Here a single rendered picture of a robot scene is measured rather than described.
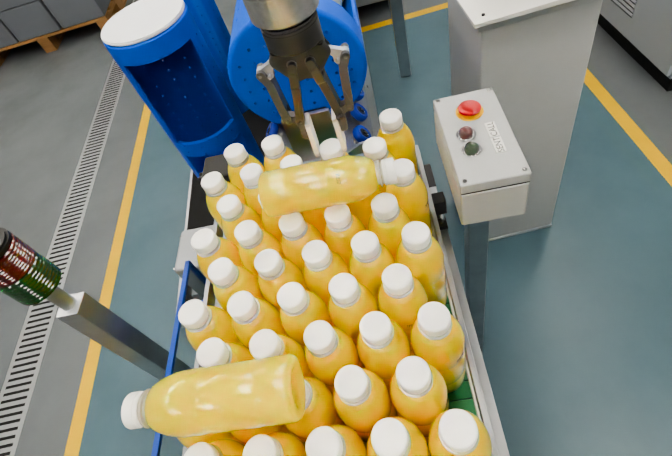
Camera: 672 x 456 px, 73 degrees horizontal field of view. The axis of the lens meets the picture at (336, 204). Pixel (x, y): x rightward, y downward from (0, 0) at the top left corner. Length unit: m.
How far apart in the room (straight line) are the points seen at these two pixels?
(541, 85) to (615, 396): 0.98
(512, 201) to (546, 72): 0.71
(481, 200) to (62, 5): 4.17
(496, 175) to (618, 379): 1.18
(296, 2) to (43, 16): 4.17
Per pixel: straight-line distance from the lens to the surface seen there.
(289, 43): 0.59
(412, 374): 0.55
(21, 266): 0.70
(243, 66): 0.96
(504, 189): 0.70
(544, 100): 1.46
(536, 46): 1.33
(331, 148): 0.74
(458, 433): 0.53
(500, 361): 1.72
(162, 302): 2.19
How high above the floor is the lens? 1.62
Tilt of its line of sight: 49 degrees down
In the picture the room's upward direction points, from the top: 20 degrees counter-clockwise
